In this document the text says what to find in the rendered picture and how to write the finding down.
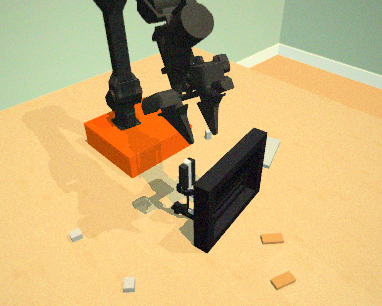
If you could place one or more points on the small white block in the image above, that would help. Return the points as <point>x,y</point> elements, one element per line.
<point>76,235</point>
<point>129,284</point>

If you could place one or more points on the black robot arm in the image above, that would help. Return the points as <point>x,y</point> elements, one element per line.
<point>187,24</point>

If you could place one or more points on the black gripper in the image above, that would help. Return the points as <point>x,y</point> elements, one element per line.
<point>170,101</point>

